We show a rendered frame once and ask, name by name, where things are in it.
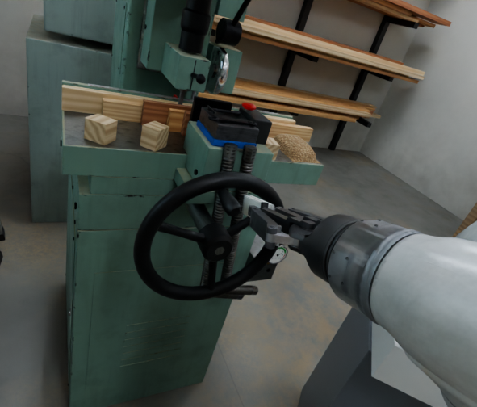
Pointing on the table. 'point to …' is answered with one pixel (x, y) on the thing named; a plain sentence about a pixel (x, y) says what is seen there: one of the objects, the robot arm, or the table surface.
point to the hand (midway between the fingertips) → (257, 209)
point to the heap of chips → (295, 148)
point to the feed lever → (231, 27)
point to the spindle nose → (194, 25)
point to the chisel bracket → (184, 68)
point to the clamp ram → (207, 105)
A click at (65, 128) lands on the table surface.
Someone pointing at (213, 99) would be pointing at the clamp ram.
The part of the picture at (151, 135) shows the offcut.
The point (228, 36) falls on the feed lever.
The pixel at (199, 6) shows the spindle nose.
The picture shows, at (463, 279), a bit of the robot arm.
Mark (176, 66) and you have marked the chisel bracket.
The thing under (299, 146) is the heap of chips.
